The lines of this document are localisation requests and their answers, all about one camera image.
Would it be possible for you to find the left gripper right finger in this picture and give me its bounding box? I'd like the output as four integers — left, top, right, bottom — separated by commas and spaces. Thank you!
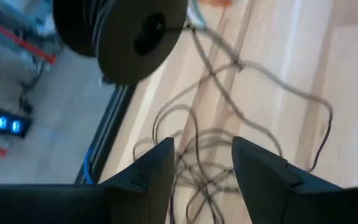
231, 136, 344, 224

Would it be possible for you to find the green cable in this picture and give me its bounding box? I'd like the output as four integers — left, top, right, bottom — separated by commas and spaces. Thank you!
191, 0, 208, 28

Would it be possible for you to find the black computer with blue lights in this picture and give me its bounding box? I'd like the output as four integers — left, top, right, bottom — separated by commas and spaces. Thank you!
0, 106, 33, 139

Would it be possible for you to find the long black cord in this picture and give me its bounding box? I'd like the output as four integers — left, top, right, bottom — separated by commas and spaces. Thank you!
132, 18, 334, 224

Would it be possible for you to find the red cable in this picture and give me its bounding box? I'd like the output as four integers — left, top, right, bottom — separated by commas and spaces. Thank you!
199, 0, 233, 8

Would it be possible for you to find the black plastic spool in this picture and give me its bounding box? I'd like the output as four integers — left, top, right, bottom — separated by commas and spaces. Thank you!
52, 0, 188, 86

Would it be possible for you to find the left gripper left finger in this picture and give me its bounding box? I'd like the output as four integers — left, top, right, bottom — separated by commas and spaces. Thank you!
99, 137, 175, 224

